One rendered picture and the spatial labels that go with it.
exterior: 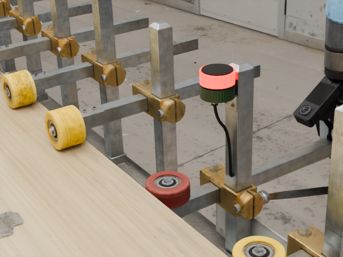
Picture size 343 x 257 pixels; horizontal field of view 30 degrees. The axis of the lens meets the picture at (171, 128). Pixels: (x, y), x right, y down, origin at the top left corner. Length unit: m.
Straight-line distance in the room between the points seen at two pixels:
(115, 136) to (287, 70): 2.65
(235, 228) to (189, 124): 2.22
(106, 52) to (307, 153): 0.52
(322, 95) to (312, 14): 3.19
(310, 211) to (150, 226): 1.73
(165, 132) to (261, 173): 0.23
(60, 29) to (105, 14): 0.27
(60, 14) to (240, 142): 0.75
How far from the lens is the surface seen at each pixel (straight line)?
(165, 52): 1.29
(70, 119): 1.26
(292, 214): 2.69
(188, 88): 1.40
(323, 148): 1.37
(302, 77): 4.05
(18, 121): 1.45
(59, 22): 1.73
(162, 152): 1.38
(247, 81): 1.10
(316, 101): 1.32
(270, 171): 1.28
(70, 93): 1.80
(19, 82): 1.48
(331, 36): 1.30
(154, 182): 1.15
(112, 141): 1.60
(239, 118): 1.11
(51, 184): 1.18
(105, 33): 1.50
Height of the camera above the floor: 1.50
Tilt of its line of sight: 26 degrees down
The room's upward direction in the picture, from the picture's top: 2 degrees counter-clockwise
